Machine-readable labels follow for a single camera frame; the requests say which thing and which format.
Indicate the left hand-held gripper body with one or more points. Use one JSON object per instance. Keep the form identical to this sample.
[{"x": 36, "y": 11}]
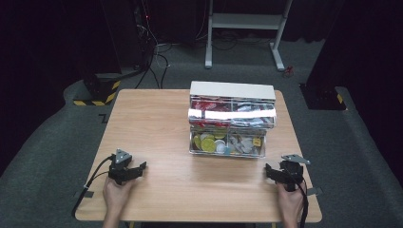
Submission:
[{"x": 122, "y": 171}]

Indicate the pile of round capsules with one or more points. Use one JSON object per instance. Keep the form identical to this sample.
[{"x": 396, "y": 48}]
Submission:
[{"x": 209, "y": 144}]

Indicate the person's left hand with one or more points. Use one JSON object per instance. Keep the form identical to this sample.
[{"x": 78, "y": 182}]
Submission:
[{"x": 116, "y": 196}]

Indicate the black stand with striped base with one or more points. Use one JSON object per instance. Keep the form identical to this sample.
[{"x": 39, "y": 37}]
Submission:
[{"x": 101, "y": 90}]

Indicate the grey tape piece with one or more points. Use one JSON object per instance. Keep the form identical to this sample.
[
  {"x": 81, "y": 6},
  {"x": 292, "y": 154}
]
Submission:
[
  {"x": 85, "y": 193},
  {"x": 314, "y": 191}
]

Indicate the black stand base yellow mark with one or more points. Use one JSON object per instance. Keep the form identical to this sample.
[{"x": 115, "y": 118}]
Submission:
[{"x": 323, "y": 96}]

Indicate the pile of red sachets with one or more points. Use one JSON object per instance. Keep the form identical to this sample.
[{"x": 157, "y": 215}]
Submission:
[{"x": 209, "y": 106}]

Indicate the person's right hand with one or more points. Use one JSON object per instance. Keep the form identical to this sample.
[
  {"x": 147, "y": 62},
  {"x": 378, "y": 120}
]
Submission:
[{"x": 290, "y": 202}]

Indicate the black equipment tower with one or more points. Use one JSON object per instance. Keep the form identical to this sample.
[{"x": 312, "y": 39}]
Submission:
[{"x": 141, "y": 34}]

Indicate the small yellow packet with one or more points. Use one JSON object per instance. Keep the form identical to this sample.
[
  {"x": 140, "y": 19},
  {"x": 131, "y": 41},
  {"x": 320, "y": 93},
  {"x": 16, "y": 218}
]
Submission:
[{"x": 257, "y": 142}]

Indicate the clear acrylic organizer box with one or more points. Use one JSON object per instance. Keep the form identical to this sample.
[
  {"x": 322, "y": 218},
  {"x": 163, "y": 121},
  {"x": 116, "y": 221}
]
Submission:
[{"x": 231, "y": 120}]

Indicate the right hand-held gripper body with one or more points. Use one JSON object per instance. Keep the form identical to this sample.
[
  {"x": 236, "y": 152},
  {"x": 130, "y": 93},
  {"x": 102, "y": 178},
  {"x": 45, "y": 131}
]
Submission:
[{"x": 291, "y": 172}]

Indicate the white metal stand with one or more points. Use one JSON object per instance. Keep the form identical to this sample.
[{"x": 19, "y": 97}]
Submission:
[{"x": 242, "y": 21}]

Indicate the pile of white packets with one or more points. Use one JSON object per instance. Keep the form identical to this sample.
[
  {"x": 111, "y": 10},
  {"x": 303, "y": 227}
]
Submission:
[{"x": 242, "y": 145}]

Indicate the pile of silver sachets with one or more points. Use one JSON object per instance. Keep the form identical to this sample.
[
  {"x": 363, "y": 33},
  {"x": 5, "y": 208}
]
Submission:
[{"x": 252, "y": 120}]

